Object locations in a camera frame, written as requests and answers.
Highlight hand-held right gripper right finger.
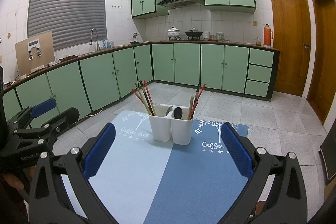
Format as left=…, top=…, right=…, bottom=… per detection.
left=222, top=122, right=308, bottom=224

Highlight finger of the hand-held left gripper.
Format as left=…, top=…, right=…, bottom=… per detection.
left=41, top=108, right=80, bottom=136
left=7, top=99, right=57, bottom=132

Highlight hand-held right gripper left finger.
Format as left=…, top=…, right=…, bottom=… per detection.
left=28, top=123, right=116, bottom=224

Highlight red flowered bamboo chopstick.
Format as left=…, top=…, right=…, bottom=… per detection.
left=188, top=83, right=206, bottom=120
left=189, top=88, right=204, bottom=119

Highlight plain bamboo chopstick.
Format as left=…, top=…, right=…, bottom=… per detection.
left=187, top=96, right=194, bottom=120
left=135, top=83, right=155, bottom=115

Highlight white two-compartment utensil holder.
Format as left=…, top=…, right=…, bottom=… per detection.
left=148, top=104, right=194, bottom=146

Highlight person's left hand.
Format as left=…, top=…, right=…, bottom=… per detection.
left=0, top=169, right=29, bottom=191

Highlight wooden board with white clips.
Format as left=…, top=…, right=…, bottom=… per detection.
left=15, top=31, right=55, bottom=77

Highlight two-tone blue printed mat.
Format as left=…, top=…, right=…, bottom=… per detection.
left=61, top=111, right=250, bottom=224

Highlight steel kitchen faucet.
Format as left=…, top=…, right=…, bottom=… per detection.
left=89, top=28, right=100, bottom=51

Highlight black glass-front cabinet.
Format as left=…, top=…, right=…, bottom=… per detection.
left=319, top=124, right=336, bottom=185

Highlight grey window blind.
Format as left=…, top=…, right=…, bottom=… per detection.
left=28, top=0, right=108, bottom=52

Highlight green base cabinets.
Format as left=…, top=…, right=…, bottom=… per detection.
left=0, top=42, right=281, bottom=125

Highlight orange thermos flask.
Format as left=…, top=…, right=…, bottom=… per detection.
left=263, top=24, right=274, bottom=46

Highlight closed wooden door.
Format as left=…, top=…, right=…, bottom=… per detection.
left=268, top=0, right=311, bottom=97

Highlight black lidded wok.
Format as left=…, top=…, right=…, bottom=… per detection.
left=185, top=28, right=203, bottom=39

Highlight white lidded pot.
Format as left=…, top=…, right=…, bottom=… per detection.
left=167, top=27, right=181, bottom=39

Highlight black range hood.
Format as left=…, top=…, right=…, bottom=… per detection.
left=157, top=0, right=204, bottom=9

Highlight white cable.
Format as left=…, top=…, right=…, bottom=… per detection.
left=78, top=106, right=105, bottom=123

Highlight wooden door in frame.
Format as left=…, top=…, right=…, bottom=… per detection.
left=307, top=0, right=336, bottom=125

